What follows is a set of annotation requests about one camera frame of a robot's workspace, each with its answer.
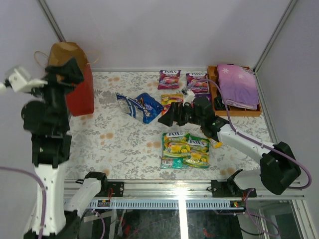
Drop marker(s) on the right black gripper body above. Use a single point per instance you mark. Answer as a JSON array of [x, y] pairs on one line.
[[190, 116]]

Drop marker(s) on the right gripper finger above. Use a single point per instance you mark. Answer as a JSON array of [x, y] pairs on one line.
[[177, 110], [169, 117]]

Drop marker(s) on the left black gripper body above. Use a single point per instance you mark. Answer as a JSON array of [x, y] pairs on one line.
[[66, 75]]

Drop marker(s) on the orange snack package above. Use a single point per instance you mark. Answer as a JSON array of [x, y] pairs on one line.
[[168, 99]]

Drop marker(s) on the purple candy bag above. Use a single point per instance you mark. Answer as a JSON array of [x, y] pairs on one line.
[[197, 86], [208, 96], [169, 79]]

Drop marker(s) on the red paper bag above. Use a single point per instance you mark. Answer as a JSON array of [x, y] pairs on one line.
[[80, 102]]

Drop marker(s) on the blue Doritos chip bag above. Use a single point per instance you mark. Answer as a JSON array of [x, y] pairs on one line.
[[143, 108]]

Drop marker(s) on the green snack package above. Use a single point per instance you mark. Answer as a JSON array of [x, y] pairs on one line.
[[175, 149]]

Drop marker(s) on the yellow snack bar packet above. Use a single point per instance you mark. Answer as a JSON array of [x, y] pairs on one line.
[[215, 144]]

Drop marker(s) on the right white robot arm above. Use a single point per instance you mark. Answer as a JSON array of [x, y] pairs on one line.
[[278, 167]]

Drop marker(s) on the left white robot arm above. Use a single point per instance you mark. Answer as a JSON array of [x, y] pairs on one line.
[[47, 119]]

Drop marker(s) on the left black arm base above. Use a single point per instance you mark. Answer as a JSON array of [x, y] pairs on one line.
[[112, 189]]

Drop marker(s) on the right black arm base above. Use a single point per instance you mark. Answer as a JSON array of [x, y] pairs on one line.
[[226, 189]]

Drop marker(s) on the black item in tray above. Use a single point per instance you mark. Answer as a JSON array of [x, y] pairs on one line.
[[219, 104]]

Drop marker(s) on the wooden compartment tray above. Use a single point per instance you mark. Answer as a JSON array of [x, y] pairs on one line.
[[212, 73]]

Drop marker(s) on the purple star cloth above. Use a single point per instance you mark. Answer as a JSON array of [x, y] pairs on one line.
[[238, 86]]

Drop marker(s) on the floral table mat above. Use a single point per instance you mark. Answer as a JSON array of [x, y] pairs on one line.
[[112, 142]]

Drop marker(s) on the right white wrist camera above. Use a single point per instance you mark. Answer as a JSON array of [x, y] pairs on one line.
[[188, 95]]

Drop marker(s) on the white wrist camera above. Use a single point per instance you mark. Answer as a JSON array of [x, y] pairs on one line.
[[188, 95], [20, 80]]

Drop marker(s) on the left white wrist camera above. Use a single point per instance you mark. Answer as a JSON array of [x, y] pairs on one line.
[[20, 80]]

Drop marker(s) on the aluminium front rail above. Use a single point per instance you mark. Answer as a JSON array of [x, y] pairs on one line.
[[191, 189]]

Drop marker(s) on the blue slotted cable duct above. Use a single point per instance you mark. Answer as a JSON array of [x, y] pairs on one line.
[[165, 204]]

